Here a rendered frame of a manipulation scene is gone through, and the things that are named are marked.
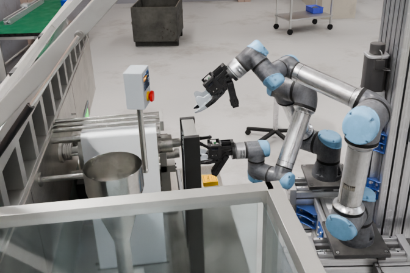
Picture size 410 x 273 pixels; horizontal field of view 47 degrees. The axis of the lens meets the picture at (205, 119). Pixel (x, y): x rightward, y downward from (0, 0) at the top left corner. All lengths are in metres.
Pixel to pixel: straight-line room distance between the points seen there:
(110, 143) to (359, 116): 0.81
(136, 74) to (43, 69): 0.37
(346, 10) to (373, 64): 7.87
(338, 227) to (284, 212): 1.01
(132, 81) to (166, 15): 6.49
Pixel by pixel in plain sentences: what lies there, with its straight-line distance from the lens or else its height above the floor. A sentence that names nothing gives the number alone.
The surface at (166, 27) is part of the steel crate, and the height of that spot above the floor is 0.34.
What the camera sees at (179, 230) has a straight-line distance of 0.81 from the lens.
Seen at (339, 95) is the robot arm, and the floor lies 1.44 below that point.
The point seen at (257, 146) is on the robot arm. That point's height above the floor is 1.14.
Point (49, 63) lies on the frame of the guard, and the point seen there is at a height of 1.84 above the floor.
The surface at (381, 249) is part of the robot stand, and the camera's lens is 2.06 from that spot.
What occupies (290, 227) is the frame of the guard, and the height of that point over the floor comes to 1.60.
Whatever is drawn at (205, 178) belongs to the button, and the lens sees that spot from 2.20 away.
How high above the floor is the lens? 2.08
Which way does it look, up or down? 24 degrees down
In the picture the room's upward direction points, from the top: 2 degrees counter-clockwise
